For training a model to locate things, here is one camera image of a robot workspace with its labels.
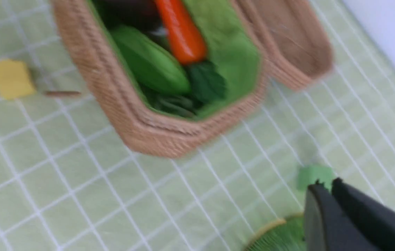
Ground green checkered tablecloth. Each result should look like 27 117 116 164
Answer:
0 0 395 251

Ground purple toy eggplant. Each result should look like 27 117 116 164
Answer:
95 0 162 31

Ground woven wicker basket green lining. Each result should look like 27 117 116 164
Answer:
51 0 268 158

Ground orange toy carrot green leaves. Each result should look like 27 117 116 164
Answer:
155 0 227 104

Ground yellow foam block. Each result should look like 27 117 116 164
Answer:
0 59 37 100

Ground woven wicker basket lid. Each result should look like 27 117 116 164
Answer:
236 0 334 90

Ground green toy bitter gourd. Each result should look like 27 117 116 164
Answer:
110 24 191 95

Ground green leaf glass plate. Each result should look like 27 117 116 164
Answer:
243 212 307 251

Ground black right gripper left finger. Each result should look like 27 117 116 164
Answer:
303 184 379 251

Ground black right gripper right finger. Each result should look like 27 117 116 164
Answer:
331 178 395 251

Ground green foam cube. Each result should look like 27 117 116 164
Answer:
297 164 336 192

